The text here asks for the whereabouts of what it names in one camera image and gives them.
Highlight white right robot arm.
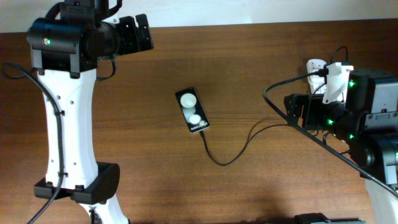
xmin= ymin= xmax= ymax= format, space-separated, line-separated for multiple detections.
xmin=284 ymin=70 xmax=397 ymax=223

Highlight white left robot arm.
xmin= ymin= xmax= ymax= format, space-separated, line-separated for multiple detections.
xmin=27 ymin=1 xmax=154 ymax=223

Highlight black smartphone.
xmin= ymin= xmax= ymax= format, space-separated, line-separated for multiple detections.
xmin=175 ymin=87 xmax=210 ymax=134

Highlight white power strip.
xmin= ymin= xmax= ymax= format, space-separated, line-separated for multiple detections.
xmin=306 ymin=58 xmax=329 ymax=94

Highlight black USB charging cable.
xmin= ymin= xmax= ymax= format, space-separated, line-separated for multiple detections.
xmin=198 ymin=45 xmax=349 ymax=167

